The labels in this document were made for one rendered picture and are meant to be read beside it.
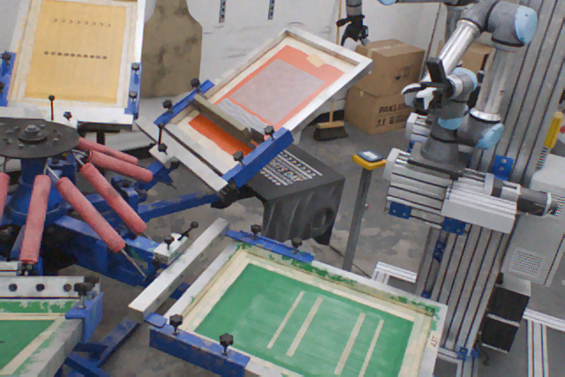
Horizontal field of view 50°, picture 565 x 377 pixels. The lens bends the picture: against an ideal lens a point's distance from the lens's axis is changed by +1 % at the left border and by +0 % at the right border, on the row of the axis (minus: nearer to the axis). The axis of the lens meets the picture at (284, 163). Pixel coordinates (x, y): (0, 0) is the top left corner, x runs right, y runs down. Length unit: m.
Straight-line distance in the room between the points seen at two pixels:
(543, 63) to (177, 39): 2.85
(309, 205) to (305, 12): 2.86
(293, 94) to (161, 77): 2.20
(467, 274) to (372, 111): 3.13
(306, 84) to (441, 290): 1.17
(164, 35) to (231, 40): 0.64
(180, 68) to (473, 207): 2.87
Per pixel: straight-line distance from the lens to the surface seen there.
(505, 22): 2.26
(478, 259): 2.87
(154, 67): 4.58
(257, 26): 5.08
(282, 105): 2.55
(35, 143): 2.16
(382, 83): 5.70
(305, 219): 2.81
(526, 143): 2.62
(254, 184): 2.68
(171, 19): 4.57
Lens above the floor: 2.24
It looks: 26 degrees down
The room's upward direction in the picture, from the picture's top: 8 degrees clockwise
